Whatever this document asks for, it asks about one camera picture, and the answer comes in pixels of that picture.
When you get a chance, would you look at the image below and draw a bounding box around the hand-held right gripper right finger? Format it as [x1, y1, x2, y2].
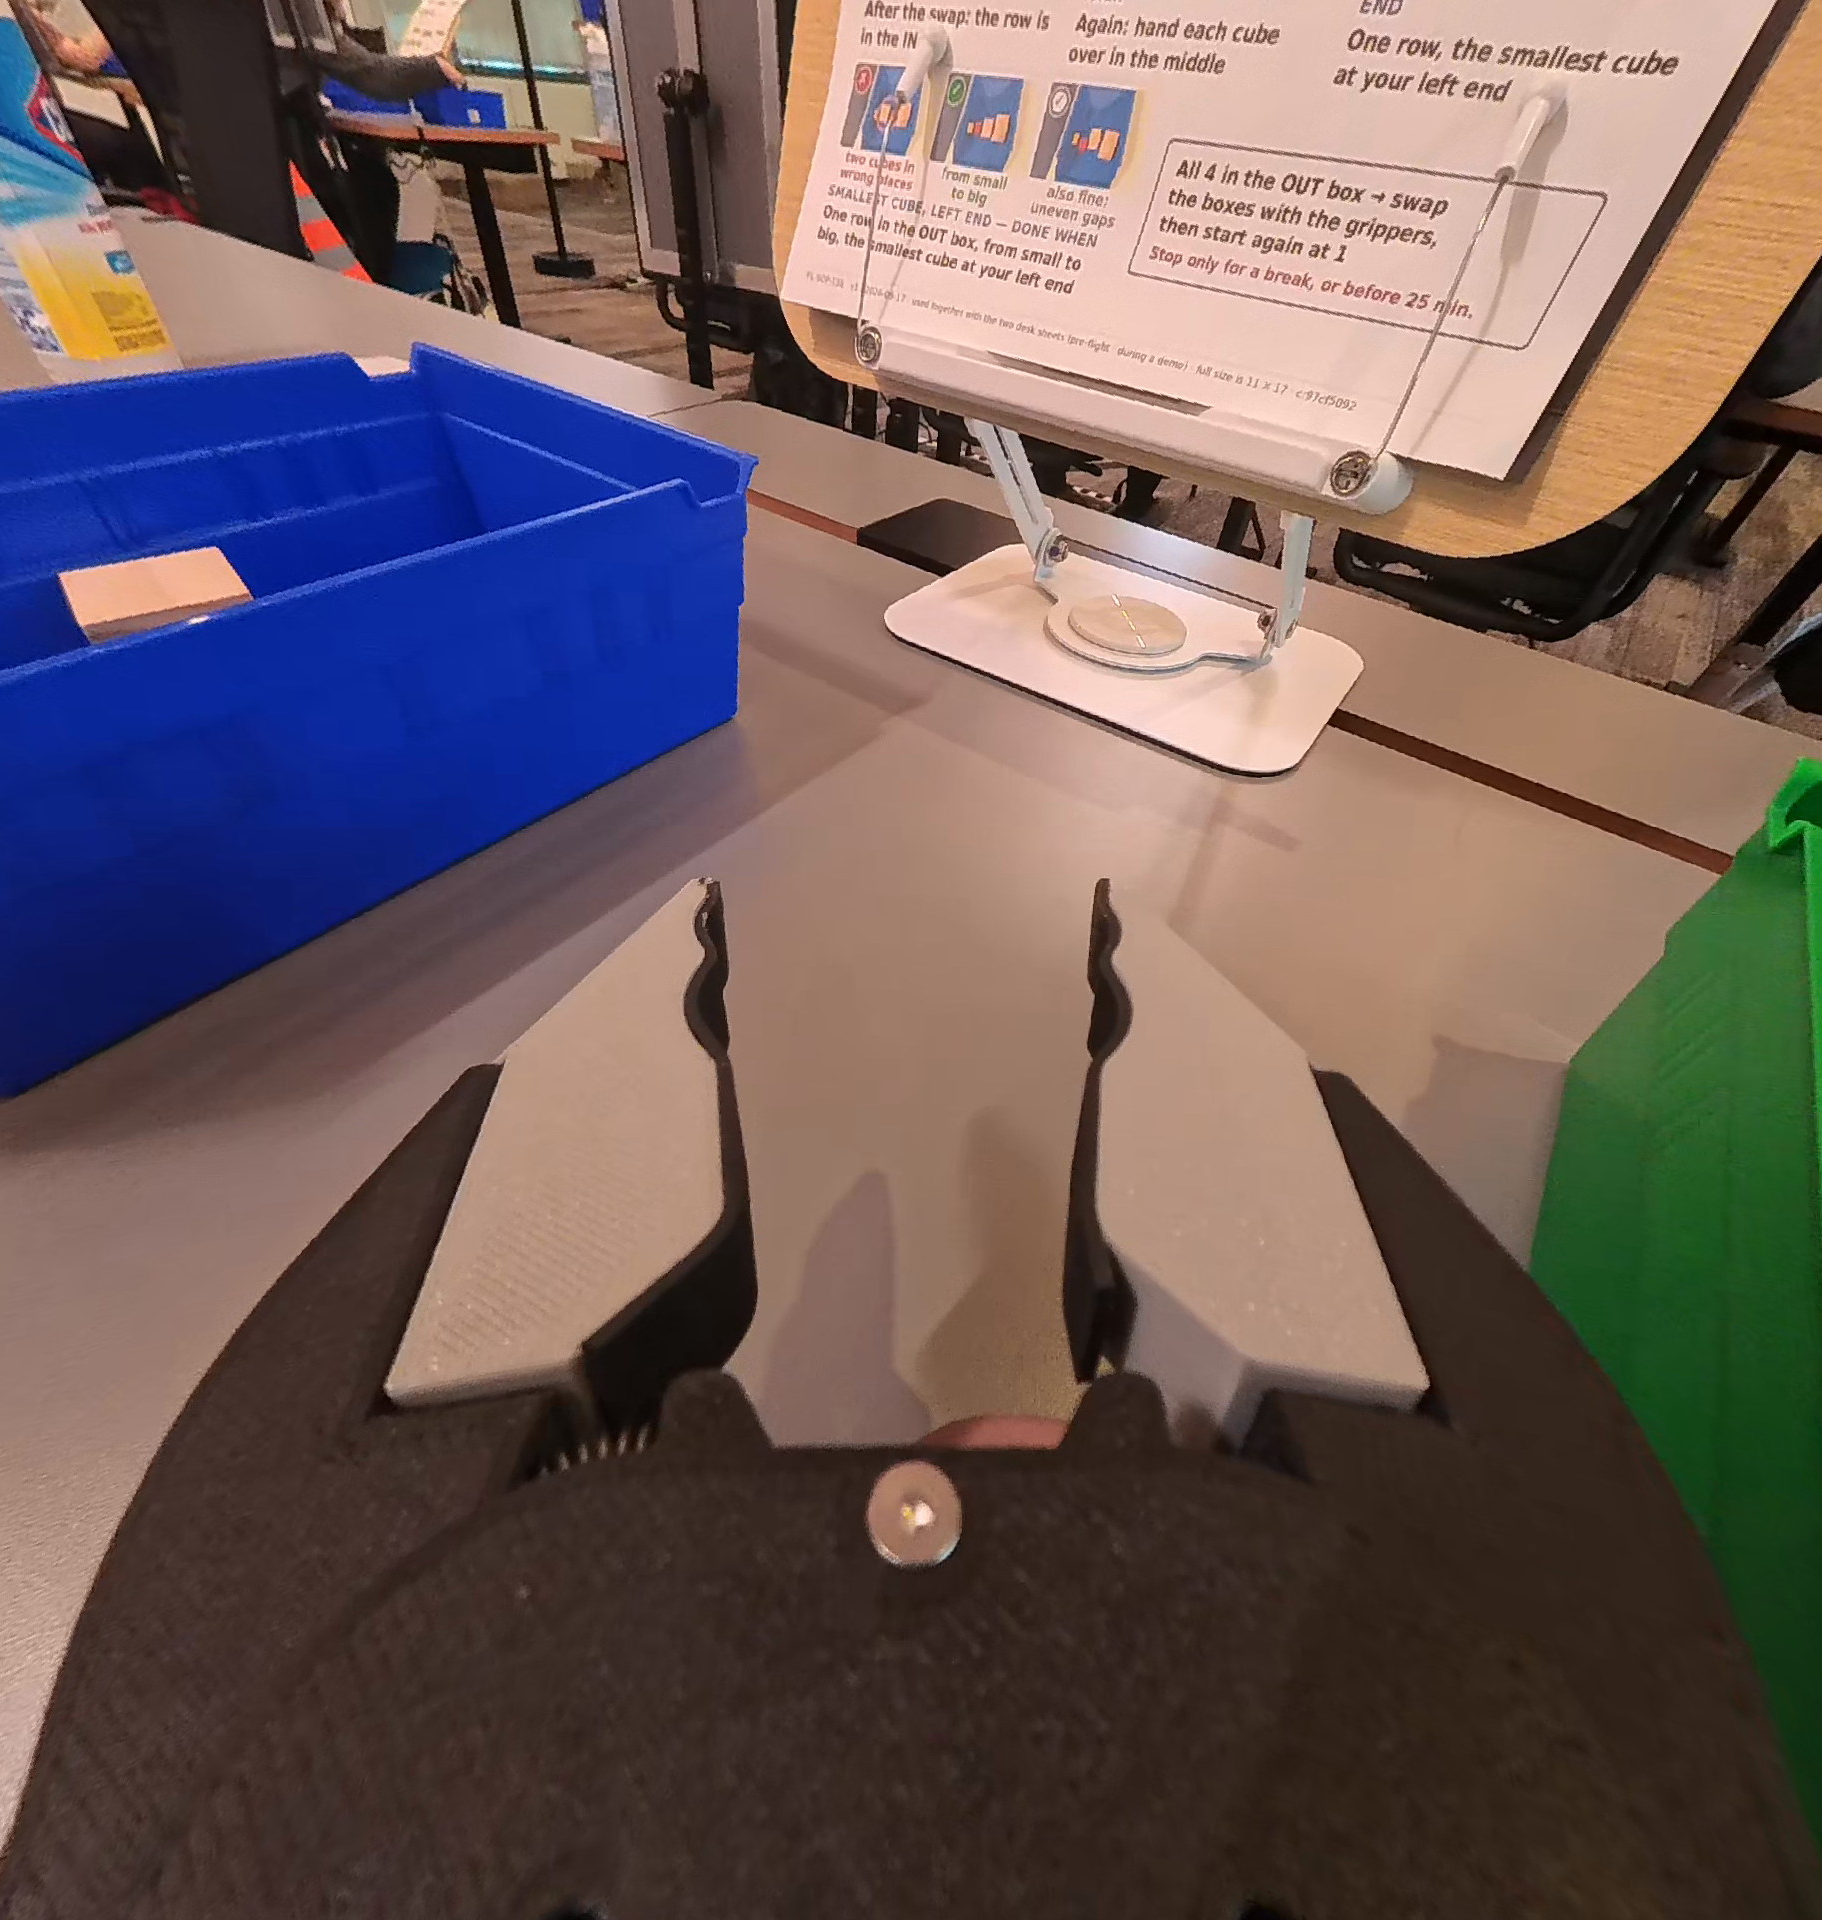
[1064, 876, 1431, 1453]

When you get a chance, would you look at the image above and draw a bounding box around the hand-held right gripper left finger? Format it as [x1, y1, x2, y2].
[381, 876, 764, 1412]

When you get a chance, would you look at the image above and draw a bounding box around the green plastic bin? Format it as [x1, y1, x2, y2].
[1528, 755, 1822, 1920]

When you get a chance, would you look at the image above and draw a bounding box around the blue plastic bin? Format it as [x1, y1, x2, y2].
[0, 344, 755, 1099]

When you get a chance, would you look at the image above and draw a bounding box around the large natural wooden cube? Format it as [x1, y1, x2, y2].
[58, 545, 253, 648]

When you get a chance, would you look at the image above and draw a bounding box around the grey desk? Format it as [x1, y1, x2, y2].
[0, 209, 1822, 1877]

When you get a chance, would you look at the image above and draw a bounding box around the instruction sheet on stand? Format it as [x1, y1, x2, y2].
[767, 0, 1822, 779]

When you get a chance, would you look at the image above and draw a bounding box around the orange traffic cone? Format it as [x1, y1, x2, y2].
[287, 161, 375, 283]

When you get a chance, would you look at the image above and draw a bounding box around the black perforated stand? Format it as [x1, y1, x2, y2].
[652, 66, 734, 396]

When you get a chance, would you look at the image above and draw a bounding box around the printed instruction sheet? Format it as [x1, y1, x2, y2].
[779, 0, 1790, 482]

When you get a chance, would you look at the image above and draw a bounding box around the small wooden table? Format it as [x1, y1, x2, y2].
[326, 116, 566, 329]

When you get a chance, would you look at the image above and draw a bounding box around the small blue bin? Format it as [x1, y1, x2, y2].
[322, 81, 508, 133]

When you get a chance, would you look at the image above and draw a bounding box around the white blue wipes canister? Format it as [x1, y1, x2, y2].
[0, 13, 181, 365]

